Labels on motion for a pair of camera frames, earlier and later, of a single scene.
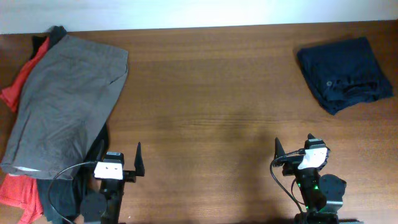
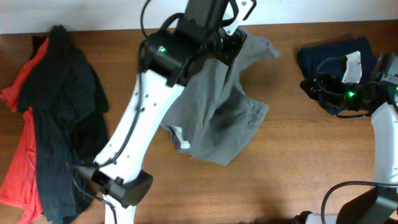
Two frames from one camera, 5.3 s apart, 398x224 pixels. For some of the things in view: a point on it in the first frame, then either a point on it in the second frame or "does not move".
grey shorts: (68, 96) -> (212, 116)
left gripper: (130, 177) -> (238, 38)
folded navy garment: (344, 73) does not move
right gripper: (291, 165) -> (333, 81)
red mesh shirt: (19, 190) does not move
